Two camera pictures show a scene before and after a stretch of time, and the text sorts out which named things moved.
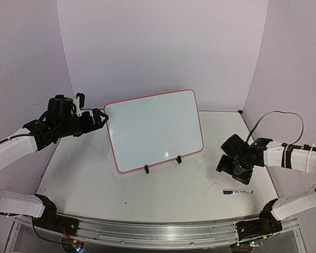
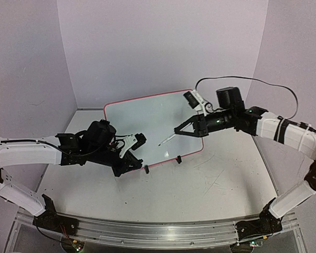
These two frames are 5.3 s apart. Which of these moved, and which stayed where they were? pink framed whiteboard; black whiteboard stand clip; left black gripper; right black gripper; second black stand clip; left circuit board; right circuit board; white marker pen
Moved: left black gripper; white marker pen; right black gripper
Stayed: right circuit board; black whiteboard stand clip; left circuit board; second black stand clip; pink framed whiteboard
